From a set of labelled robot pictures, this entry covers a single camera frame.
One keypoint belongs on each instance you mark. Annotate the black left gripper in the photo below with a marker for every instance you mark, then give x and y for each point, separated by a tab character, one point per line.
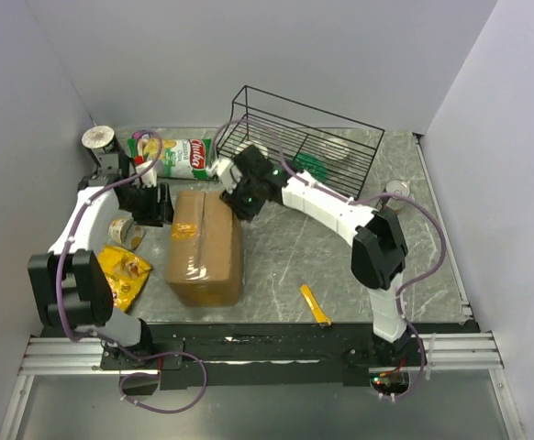
161	212

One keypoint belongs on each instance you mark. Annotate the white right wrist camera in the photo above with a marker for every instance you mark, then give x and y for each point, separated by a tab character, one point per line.
227	172

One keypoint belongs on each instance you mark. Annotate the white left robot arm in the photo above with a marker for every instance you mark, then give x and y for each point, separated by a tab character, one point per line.
70	288

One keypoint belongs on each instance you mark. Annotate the green lid jar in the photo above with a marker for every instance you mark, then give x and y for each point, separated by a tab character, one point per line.
311	164

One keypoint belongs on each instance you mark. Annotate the yellow utility knife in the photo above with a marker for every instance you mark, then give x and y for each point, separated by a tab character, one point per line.
321	318

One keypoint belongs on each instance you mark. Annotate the aluminium rail frame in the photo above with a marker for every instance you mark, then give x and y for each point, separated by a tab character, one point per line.
441	348

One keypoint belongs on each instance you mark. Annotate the brown cardboard express box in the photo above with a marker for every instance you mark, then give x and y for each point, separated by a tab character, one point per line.
205	260

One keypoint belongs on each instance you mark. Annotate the green white chips bag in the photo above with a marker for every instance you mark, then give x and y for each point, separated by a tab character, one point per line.
179	159

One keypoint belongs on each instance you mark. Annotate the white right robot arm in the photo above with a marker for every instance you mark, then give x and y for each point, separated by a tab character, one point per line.
378	246

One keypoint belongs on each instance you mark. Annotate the black wire basket rack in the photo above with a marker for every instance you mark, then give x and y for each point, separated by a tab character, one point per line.
286	127

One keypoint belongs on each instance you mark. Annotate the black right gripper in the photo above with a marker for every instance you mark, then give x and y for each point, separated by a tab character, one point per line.
242	212

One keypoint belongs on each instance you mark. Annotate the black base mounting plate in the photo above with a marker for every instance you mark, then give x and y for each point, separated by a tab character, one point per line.
266	354

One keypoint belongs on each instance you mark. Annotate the black can white lid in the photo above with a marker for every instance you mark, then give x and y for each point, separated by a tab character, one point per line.
101	144

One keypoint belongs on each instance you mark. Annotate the yellow chips bag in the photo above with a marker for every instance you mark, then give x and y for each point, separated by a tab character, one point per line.
126	274

